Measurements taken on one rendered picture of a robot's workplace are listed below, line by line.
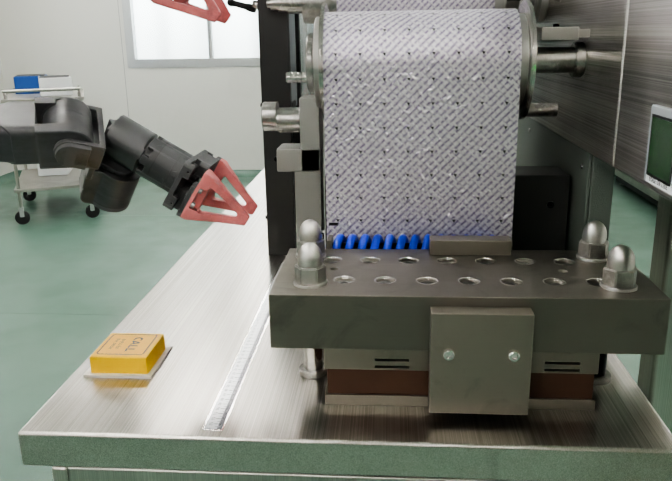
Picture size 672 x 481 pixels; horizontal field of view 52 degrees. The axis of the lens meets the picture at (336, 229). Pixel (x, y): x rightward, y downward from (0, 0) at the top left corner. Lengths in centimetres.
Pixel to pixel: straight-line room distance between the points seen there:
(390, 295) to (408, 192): 21
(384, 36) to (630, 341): 44
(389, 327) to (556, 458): 20
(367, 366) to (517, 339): 16
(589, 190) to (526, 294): 24
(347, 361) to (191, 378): 20
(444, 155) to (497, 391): 30
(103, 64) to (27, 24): 77
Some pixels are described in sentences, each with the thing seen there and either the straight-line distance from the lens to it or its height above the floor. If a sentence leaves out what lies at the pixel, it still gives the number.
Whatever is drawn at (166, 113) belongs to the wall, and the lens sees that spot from 678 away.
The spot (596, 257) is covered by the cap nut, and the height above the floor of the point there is 104.
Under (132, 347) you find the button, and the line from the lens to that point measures 88.
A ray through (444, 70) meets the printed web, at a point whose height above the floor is 124.
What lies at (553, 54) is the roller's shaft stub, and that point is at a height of 126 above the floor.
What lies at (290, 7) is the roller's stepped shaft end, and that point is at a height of 133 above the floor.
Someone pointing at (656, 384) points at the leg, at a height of 76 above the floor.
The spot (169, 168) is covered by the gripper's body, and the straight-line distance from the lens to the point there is 89.
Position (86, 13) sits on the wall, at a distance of 698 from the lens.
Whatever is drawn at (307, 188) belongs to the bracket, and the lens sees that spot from 96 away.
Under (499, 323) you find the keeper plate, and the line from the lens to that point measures 70.
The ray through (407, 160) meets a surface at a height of 113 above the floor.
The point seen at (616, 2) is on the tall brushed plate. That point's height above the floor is 131.
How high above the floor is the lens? 129
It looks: 16 degrees down
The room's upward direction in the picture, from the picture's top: 1 degrees counter-clockwise
